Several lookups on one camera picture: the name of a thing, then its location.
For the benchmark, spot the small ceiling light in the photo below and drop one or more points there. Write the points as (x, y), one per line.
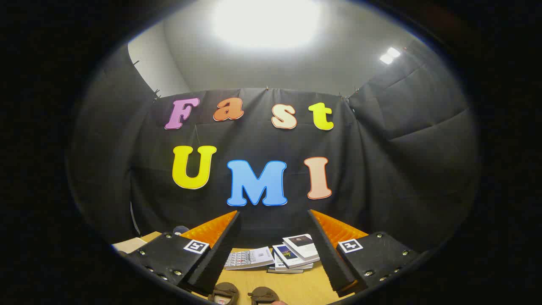
(389, 55)

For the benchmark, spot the large ceiling light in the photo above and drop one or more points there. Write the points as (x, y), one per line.
(266, 21)

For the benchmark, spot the white book blue photo cover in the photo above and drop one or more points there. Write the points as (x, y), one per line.
(288, 255)

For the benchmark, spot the penguin plush toy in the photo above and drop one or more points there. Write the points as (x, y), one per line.
(180, 230)

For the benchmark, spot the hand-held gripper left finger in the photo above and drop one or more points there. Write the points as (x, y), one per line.
(220, 254)

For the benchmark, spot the beige fabric storage box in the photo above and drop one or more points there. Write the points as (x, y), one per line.
(131, 243)

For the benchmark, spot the brown fuzzy shoe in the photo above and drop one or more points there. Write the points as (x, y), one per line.
(224, 290)
(262, 294)

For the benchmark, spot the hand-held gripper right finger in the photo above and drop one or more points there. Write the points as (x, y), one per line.
(326, 250)

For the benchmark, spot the patterned cover book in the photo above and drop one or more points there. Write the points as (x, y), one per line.
(250, 257)

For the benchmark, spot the white paperback book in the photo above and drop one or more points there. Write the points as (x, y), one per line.
(279, 266)

